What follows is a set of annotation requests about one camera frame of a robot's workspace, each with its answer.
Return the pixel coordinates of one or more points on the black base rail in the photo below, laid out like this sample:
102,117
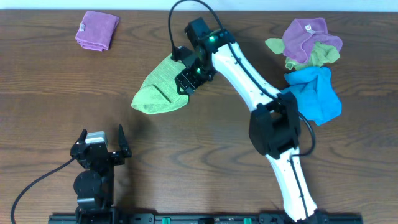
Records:
148,218

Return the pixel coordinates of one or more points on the crumpled purple cloth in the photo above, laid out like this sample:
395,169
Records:
300,37

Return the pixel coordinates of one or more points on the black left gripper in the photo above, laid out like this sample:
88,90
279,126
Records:
119,157

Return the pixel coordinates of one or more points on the folded purple cloth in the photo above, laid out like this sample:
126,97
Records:
96,30

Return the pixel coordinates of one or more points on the crumpled olive green cloth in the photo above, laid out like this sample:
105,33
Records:
320,55

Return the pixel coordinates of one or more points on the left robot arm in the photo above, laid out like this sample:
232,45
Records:
95,185

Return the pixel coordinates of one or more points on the green microfiber cloth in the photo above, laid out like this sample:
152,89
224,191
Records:
158,93

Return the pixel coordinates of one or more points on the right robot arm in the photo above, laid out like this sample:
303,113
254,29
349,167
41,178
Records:
274,127

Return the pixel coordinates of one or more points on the blue microfiber cloth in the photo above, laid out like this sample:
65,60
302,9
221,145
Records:
316,98

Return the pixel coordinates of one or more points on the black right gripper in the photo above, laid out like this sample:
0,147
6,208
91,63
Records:
188,82

